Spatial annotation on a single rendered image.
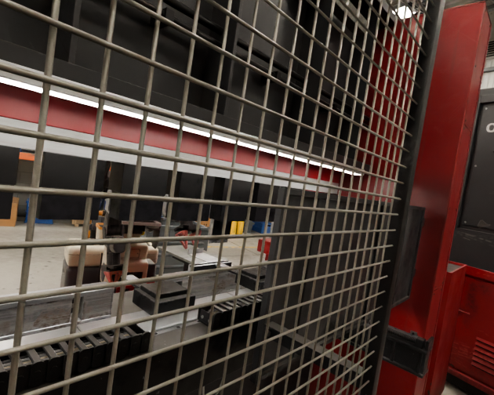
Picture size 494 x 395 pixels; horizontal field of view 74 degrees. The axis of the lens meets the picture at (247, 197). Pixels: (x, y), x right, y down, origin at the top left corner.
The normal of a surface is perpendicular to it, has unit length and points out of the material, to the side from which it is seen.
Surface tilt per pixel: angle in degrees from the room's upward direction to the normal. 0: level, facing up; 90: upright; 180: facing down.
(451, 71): 90
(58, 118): 90
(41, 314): 90
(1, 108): 90
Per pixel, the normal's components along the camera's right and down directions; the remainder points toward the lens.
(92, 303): 0.73, 0.15
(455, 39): -0.67, -0.06
